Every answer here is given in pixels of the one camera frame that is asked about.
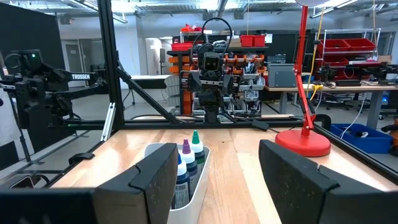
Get yellow power cable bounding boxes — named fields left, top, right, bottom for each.
left=306, top=9, right=325, bottom=101

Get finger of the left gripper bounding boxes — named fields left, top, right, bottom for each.
left=223, top=73, right=241, bottom=95
left=187, top=70, right=203, bottom=94

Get silver aluminium bracket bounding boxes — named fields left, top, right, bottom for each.
left=100, top=102, right=116, bottom=142

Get black partition panel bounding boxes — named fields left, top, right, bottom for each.
left=0, top=2, right=67, bottom=156

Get large purple food coloring bottle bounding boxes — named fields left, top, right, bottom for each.
left=179, top=138, right=199, bottom=187

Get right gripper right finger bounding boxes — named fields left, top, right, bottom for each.
left=258, top=139, right=379, bottom=224

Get wire shelf rack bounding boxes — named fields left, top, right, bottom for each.
left=315, top=27, right=382, bottom=82

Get large blue food coloring bottle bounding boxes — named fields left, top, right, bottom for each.
left=172, top=152, right=192, bottom=210

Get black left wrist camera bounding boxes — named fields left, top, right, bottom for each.
left=201, top=51, right=224, bottom=73

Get grey metal box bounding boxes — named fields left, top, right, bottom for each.
left=267, top=63, right=297, bottom=89

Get large green food coloring bottle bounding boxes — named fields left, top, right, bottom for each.
left=190, top=129, right=206, bottom=166

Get black lamp power cord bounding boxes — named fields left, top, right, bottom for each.
left=250, top=119, right=280, bottom=134

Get red desk lamp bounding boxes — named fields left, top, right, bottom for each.
left=274, top=0, right=332, bottom=158

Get wooden workbench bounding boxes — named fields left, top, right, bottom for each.
left=264, top=83, right=398, bottom=130

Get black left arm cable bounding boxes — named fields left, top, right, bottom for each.
left=190, top=17, right=234, bottom=75

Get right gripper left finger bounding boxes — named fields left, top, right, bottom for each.
left=92, top=142, right=179, bottom=224

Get red storage bin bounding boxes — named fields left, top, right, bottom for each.
left=241, top=34, right=267, bottom=48
left=343, top=37, right=379, bottom=53
left=317, top=39, right=351, bottom=54

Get black aluminium table frame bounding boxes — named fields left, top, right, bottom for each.
left=0, top=0, right=398, bottom=187

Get white cable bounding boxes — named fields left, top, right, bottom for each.
left=340, top=93, right=369, bottom=140

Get white plastic storage bin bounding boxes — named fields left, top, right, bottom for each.
left=144, top=142, right=211, bottom=224

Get blue storage bin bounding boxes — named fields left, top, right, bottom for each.
left=329, top=123, right=394, bottom=155

